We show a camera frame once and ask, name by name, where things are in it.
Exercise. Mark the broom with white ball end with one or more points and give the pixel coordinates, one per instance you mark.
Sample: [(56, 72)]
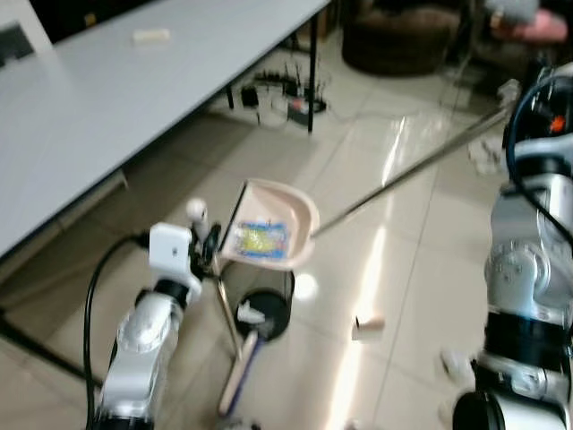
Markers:
[(231, 313)]

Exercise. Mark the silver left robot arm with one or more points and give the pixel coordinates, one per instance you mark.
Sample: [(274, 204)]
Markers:
[(143, 349)]

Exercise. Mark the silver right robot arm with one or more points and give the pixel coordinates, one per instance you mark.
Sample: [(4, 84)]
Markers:
[(528, 269)]

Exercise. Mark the white crumpled paper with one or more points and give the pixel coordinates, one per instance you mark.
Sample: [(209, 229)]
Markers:
[(252, 314)]

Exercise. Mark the person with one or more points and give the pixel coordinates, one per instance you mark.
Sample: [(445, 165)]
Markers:
[(537, 27)]

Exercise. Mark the black mesh waste bin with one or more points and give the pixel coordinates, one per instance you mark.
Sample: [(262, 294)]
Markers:
[(273, 309)]

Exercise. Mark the black power adapter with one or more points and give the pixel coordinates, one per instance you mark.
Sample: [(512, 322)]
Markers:
[(250, 96)]

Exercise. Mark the beige cardboard paper roll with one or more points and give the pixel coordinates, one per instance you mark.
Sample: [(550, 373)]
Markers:
[(368, 327)]

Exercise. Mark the slim black table leg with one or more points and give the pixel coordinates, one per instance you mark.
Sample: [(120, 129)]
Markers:
[(313, 72)]

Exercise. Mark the small white block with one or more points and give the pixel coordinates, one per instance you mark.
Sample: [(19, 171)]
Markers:
[(150, 36)]

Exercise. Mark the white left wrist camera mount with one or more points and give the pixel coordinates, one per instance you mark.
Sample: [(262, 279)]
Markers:
[(170, 251)]

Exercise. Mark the black table foot frame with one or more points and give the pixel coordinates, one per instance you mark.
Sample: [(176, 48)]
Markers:
[(45, 349)]

